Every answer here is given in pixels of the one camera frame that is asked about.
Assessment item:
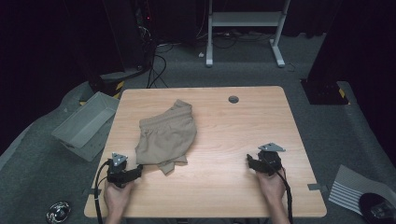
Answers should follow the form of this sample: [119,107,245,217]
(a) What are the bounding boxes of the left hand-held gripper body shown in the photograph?
[106,151,135,189]

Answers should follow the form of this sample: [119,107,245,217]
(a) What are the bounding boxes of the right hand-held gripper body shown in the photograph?
[255,142,287,177]

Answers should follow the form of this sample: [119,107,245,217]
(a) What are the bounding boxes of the khaki shorts with black drawstring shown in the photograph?
[134,99,198,175]

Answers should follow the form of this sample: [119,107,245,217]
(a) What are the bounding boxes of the person's right hand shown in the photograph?
[255,167,287,204]

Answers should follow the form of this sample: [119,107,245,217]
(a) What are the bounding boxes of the person's left hand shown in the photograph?
[104,180,135,216]

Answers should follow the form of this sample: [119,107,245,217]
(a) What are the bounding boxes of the grey tape strip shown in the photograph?
[306,183,330,192]

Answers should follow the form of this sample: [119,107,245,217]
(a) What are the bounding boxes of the grey plastic bin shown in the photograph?
[50,91,120,162]

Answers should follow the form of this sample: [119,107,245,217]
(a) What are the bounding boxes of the shiny metal object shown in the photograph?
[46,200,72,224]

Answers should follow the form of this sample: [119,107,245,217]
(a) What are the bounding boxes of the grey striped sheet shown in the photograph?
[328,164,396,217]

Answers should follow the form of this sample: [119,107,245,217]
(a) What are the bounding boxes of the black base with yellow tape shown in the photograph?
[300,78,350,106]

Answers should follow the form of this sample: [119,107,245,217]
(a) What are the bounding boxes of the black round object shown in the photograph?
[358,192,396,224]

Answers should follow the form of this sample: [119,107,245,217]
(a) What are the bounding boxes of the black computer tower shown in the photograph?
[102,0,157,73]

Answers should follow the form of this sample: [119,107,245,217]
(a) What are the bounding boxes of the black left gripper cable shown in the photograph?
[93,159,112,224]

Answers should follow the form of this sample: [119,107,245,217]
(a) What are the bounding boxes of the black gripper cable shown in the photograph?
[93,159,112,224]
[264,155,294,224]

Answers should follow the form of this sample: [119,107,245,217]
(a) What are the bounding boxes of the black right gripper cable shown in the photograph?
[264,155,294,224]

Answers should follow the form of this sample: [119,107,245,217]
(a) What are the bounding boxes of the black floor cables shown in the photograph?
[145,43,175,90]

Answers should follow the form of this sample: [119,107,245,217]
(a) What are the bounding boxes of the cables under white stand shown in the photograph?
[195,28,278,50]

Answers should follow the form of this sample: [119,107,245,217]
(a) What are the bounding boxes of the white metal stand frame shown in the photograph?
[205,0,292,68]

